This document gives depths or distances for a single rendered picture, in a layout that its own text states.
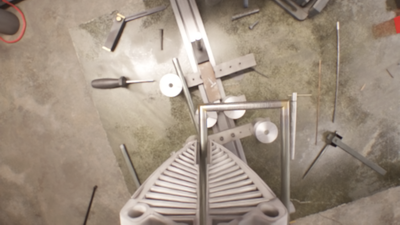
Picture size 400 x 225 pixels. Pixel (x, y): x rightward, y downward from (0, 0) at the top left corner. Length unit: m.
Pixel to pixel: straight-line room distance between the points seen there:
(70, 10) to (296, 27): 1.75
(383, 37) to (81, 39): 0.87
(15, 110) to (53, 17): 0.96
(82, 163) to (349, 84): 1.94
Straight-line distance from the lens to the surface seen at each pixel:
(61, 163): 2.02
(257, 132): 0.38
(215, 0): 0.46
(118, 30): 0.50
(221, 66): 0.39
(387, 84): 0.69
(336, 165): 0.63
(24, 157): 2.30
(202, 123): 0.17
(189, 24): 0.43
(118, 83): 0.47
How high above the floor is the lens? 1.31
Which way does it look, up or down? 85 degrees down
